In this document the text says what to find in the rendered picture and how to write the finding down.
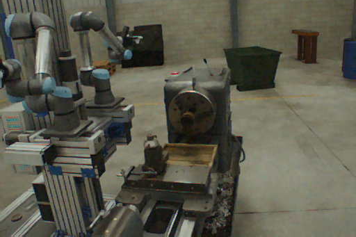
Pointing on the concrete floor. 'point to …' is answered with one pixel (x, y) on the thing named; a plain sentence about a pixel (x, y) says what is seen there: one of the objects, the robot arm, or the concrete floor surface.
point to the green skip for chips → (252, 67)
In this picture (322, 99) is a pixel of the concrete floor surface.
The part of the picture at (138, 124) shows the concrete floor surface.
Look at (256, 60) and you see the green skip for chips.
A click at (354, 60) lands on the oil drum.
